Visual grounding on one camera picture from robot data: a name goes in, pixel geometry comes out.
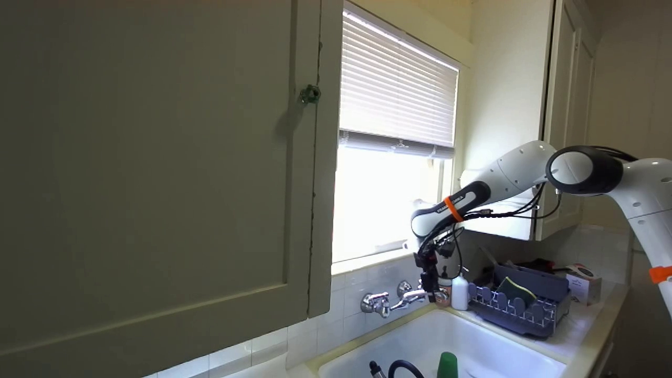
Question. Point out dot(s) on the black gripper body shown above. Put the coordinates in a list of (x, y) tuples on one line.
[(426, 260)]

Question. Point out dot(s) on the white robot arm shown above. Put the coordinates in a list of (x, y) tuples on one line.
[(639, 185)]

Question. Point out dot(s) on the chrome faucet spout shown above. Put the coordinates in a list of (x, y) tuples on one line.
[(408, 295)]

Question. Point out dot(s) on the white soap dispenser bottle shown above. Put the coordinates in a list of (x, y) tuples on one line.
[(461, 293)]

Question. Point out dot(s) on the blue dish drying rack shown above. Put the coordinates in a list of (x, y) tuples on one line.
[(536, 319)]

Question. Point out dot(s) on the white ceramic sink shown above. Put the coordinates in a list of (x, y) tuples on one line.
[(425, 336)]

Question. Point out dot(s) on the green plastic cup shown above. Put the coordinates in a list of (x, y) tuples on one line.
[(447, 366)]

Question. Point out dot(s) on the white box on counter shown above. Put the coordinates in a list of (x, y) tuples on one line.
[(583, 283)]

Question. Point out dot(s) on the white window blind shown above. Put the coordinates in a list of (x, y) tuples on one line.
[(395, 89)]

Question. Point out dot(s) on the green cabinet knob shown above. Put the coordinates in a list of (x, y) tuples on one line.
[(309, 95)]

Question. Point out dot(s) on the white upper right cabinet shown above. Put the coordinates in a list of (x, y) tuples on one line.
[(529, 75)]

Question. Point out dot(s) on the green cabinet door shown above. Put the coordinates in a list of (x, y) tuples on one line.
[(162, 190)]

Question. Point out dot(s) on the steel kettle black handle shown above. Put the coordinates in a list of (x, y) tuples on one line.
[(393, 370)]

